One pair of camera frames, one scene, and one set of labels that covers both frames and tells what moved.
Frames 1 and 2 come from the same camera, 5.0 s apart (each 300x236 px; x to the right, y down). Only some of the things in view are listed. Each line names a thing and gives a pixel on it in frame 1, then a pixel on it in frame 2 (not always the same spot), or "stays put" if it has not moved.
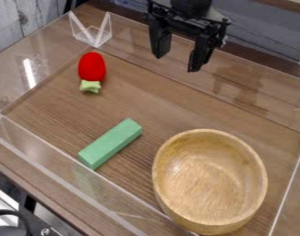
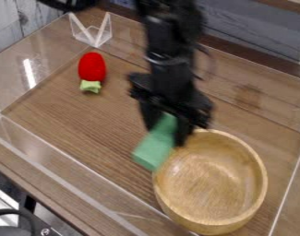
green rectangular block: [104, 147] → [155, 146]
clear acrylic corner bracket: [89, 34] stays put
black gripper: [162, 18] → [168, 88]
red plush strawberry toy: [91, 71] stays put
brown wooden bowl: [209, 181] stays put
